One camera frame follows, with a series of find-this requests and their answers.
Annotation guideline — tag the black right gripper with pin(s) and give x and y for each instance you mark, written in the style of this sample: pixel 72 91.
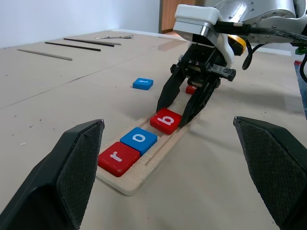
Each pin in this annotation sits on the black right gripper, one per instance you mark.
pixel 199 69

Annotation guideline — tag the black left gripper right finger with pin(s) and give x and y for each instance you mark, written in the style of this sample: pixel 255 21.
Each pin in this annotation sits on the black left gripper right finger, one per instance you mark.
pixel 278 167

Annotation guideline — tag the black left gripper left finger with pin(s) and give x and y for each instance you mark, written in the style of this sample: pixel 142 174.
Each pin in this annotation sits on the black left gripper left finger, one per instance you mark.
pixel 43 182

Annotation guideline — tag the red letter b block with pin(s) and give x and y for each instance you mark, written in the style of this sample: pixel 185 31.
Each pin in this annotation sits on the red letter b block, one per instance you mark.
pixel 159 124

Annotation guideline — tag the red letter o block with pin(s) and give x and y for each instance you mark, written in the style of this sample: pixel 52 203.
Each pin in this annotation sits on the red letter o block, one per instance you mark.
pixel 190 89

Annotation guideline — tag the blue letter t block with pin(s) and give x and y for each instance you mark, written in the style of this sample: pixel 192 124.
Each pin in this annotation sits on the blue letter t block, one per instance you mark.
pixel 142 85

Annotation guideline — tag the blue letter o block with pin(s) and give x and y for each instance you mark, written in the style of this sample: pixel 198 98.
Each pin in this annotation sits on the blue letter o block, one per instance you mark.
pixel 148 142

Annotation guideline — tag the red letter r block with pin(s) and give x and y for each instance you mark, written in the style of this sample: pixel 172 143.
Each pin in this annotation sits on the red letter r block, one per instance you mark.
pixel 127 165

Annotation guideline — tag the wooden letter tray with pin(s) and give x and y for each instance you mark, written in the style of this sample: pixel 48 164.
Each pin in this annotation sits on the wooden letter tray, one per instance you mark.
pixel 144 180

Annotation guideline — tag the brown wooden door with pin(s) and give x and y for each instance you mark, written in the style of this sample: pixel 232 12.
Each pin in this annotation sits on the brown wooden door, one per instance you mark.
pixel 168 14

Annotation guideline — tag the metal spoon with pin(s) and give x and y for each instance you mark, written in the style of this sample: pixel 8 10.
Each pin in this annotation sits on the metal spoon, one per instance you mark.
pixel 115 37

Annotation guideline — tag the dark blue and red box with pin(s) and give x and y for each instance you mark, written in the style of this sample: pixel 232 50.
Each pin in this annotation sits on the dark blue and red box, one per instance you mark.
pixel 301 72

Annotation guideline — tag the black chopstick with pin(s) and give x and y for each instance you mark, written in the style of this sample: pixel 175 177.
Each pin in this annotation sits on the black chopstick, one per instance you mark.
pixel 88 42
pixel 72 46

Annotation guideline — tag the green plastic item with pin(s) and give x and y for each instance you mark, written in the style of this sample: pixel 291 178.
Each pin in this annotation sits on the green plastic item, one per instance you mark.
pixel 301 50

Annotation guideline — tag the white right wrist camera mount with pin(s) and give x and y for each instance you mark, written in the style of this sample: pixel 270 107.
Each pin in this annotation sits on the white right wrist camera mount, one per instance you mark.
pixel 196 14

